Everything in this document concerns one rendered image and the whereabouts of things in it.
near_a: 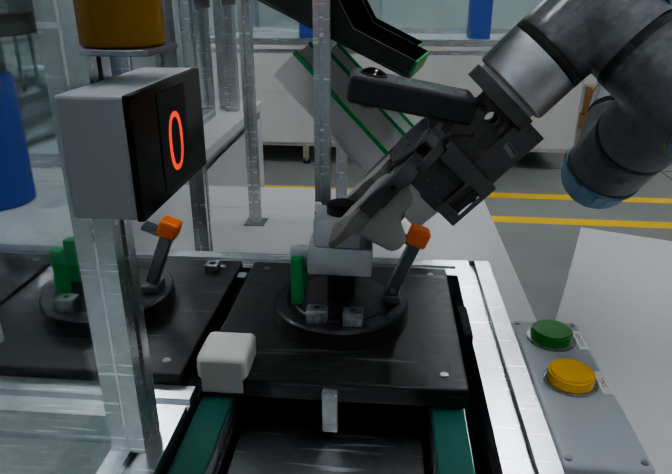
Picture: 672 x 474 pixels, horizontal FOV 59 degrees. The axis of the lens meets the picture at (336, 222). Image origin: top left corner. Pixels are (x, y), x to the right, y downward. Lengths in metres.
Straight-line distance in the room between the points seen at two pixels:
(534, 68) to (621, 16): 0.07
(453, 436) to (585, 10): 0.36
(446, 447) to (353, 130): 0.43
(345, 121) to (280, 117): 3.88
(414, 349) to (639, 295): 0.51
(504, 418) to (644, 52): 0.31
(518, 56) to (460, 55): 3.99
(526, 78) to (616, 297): 0.53
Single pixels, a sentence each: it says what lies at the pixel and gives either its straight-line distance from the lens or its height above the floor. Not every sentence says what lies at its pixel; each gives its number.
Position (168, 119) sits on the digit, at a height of 1.22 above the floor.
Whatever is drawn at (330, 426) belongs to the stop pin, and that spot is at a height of 0.93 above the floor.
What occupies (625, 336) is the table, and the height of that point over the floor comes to 0.86.
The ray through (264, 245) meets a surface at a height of 0.86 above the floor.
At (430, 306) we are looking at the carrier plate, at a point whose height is 0.97.
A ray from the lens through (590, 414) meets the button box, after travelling 0.56.
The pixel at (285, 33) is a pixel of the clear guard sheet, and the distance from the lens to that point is 4.60.
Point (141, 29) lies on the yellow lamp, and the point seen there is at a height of 1.27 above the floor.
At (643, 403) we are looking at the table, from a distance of 0.78.
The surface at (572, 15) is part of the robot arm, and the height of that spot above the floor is 1.27.
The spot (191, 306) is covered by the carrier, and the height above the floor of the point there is 0.97.
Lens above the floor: 1.29
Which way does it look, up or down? 22 degrees down
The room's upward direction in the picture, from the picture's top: straight up
